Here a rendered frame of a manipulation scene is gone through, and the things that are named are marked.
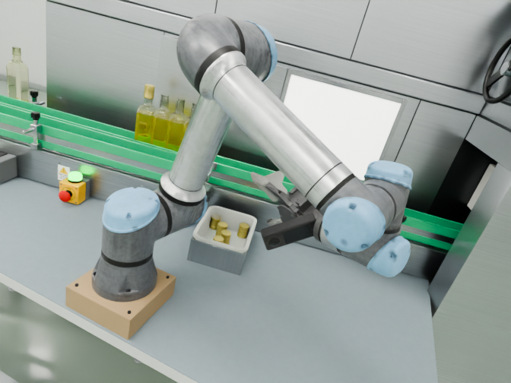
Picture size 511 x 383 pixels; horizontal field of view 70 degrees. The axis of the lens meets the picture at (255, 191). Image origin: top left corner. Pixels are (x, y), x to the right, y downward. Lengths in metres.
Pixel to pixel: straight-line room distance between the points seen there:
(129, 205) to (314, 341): 0.58
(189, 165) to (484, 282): 0.96
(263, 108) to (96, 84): 1.16
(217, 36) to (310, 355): 0.75
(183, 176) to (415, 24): 0.93
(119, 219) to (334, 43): 0.94
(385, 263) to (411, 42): 0.93
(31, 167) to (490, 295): 1.58
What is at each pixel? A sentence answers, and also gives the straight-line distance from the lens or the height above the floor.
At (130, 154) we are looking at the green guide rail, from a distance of 1.31.
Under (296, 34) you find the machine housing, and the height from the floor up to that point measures 1.43.
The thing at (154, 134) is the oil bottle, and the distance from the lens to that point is 1.37.
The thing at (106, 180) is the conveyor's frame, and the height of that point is 0.84.
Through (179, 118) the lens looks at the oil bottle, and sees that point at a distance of 1.33.
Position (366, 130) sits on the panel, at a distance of 1.41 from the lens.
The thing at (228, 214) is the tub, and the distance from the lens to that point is 1.28.
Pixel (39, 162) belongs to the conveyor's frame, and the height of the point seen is 0.83.
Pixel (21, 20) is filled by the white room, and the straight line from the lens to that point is 5.59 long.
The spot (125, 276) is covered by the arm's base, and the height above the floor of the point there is 0.87.
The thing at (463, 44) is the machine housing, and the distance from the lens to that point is 1.47.
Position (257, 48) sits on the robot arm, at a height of 1.40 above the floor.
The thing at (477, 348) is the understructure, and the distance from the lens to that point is 1.51.
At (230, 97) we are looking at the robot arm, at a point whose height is 1.34.
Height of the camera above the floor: 1.45
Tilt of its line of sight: 25 degrees down
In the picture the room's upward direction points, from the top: 15 degrees clockwise
